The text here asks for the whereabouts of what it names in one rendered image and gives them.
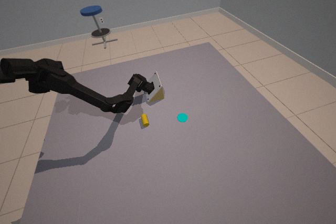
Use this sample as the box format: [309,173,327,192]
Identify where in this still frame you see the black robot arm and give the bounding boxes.
[0,58,155,113]

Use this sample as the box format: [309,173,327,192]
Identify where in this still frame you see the yellow tall cylinder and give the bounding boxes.
[141,114,149,127]

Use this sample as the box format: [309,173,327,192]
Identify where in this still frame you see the cyan circle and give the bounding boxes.
[177,113,187,122]

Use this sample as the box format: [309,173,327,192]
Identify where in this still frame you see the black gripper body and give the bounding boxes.
[0,66,16,83]

